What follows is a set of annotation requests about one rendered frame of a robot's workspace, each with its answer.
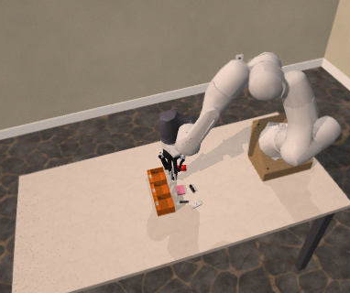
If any white domino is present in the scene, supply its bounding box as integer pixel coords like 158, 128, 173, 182
190, 201, 202, 209

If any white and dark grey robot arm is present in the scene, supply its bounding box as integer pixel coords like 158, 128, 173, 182
159, 52, 341, 167

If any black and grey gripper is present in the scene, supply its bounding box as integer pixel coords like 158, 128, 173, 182
159, 149, 185, 181

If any orange three-compartment bin rack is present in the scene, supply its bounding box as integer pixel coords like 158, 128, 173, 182
147, 167, 175, 216

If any pink square pad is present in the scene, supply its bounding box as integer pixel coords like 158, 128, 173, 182
176, 185, 185, 195

